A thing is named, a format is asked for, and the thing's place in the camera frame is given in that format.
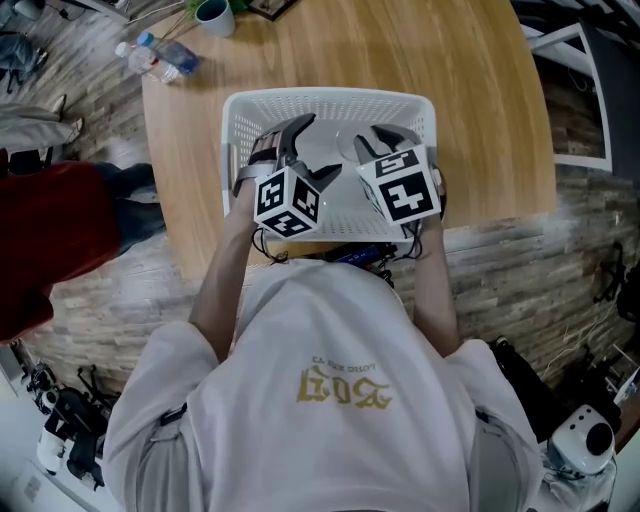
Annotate dark picture frame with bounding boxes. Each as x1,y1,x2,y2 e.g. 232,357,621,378
248,0,302,23

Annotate person's white shirt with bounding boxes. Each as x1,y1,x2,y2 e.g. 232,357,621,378
102,259,545,512

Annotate person's right forearm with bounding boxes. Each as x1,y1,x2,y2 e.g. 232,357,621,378
408,212,462,359

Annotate black wrist cord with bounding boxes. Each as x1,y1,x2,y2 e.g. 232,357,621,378
249,227,291,266

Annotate artificial flower sprig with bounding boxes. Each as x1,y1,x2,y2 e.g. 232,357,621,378
162,0,251,41

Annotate blue electronic device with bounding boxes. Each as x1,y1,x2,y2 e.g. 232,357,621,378
319,241,397,266

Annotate teal mug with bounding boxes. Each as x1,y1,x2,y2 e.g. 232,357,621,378
194,0,237,39

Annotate wooden table with white legs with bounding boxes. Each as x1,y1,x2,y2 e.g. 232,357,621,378
141,0,558,281

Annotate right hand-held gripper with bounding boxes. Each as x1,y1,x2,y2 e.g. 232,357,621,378
352,123,443,229

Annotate black stand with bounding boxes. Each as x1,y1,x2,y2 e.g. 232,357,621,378
593,241,640,322

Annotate red label water bottle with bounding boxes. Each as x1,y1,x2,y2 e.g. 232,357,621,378
114,40,180,85

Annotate person's left hand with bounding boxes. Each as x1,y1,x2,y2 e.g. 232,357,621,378
247,131,281,177

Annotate person's left forearm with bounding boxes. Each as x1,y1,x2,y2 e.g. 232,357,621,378
188,197,261,364

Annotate black cable bundle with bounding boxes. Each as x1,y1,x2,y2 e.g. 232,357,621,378
372,222,429,289

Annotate dark table with white legs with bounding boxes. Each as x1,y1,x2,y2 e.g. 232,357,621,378
522,19,640,174

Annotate white round camera device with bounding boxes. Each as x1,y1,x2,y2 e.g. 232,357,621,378
546,403,620,476

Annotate white plastic basket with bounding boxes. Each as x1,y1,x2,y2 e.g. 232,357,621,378
221,87,439,245

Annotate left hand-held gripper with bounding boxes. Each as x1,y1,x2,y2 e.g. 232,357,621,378
232,112,345,241

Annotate black and white equipment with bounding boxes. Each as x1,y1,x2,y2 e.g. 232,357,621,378
27,364,121,494

